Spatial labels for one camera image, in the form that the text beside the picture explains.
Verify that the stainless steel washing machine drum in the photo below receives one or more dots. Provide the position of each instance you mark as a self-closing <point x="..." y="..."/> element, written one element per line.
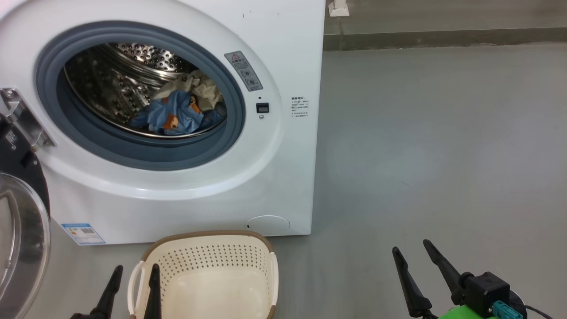
<point x="110" y="79"/>

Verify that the grey rubber door gasket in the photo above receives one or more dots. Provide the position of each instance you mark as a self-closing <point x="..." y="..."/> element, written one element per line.
<point x="133" y="153"/>

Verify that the cream cartoon print garment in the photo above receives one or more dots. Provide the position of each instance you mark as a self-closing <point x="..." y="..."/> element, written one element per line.
<point x="208" y="91"/>

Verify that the metal door hinge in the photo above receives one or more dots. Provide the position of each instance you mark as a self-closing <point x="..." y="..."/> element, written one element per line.
<point x="26" y="117"/>

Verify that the white front-load washing machine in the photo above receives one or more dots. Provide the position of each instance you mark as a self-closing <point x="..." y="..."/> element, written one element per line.
<point x="283" y="177"/>

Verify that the small black door latch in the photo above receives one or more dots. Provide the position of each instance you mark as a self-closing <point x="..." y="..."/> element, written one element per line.
<point x="262" y="108"/>

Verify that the cream perforated laundry basket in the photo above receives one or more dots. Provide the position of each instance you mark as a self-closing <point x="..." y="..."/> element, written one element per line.
<point x="208" y="292"/>

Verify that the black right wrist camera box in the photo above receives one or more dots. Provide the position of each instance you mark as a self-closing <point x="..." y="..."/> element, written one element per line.
<point x="485" y="292"/>

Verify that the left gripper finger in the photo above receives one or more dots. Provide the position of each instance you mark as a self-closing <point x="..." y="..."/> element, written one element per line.
<point x="153" y="297"/>
<point x="110" y="297"/>

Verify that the blue energy label sticker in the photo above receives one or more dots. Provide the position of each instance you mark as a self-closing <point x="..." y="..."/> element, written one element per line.
<point x="84" y="234"/>

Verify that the grey warning sticker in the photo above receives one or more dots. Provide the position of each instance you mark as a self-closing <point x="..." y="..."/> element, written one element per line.
<point x="243" y="71"/>

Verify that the blue patterned garment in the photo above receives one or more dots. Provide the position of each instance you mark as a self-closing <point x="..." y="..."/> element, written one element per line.
<point x="172" y="113"/>

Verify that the washing machine door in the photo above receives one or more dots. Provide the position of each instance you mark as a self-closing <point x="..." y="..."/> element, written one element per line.
<point x="22" y="248"/>

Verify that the round white filter cover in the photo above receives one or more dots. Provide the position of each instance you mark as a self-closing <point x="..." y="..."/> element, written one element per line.
<point x="268" y="225"/>

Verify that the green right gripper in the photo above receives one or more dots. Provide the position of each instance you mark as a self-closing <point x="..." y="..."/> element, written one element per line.
<point x="463" y="313"/>

